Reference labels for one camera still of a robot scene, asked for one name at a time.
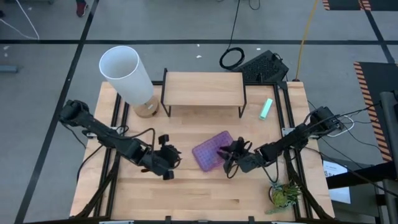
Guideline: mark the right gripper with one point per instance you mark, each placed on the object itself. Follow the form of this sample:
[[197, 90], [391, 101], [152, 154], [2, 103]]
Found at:
[[245, 158]]

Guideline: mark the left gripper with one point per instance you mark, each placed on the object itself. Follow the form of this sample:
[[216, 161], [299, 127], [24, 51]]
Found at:
[[161, 158]]

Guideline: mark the purple perforated plastic lid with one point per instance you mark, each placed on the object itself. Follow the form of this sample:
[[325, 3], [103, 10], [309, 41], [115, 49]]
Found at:
[[206, 152]]

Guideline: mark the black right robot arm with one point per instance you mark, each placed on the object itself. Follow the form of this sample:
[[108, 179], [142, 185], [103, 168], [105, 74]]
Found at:
[[295, 140]]

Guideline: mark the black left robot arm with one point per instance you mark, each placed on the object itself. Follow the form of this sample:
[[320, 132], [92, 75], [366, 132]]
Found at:
[[102, 133]]

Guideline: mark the mint green stapler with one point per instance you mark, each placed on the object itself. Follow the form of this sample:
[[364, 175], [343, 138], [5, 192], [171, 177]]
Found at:
[[266, 109]]

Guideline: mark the wooden shelf black legs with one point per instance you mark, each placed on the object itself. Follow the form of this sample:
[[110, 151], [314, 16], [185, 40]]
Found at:
[[202, 88]]

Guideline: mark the potted succulent plant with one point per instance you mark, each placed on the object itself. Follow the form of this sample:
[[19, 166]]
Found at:
[[281, 197]]

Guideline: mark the black mesh box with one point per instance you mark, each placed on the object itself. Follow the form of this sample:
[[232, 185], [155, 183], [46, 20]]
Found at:
[[262, 67]]

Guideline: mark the white shade table lamp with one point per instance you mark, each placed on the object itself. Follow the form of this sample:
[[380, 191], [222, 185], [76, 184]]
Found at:
[[124, 71]]

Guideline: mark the white paper sheet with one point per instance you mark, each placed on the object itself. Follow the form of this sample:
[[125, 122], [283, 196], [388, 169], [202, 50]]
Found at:
[[334, 169]]

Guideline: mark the black metal stand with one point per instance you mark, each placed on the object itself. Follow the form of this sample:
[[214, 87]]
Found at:
[[388, 140]]

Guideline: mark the black orange striped floor mat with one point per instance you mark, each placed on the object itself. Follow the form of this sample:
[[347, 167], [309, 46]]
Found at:
[[373, 81], [345, 4]]

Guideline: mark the person's foot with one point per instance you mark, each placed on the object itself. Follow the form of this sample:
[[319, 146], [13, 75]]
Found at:
[[81, 8]]

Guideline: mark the grey floor item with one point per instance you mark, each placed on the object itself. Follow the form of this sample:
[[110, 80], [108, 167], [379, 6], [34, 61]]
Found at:
[[8, 68]]

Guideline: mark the black metal table frame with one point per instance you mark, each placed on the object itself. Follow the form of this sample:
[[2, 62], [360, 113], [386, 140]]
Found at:
[[277, 96]]

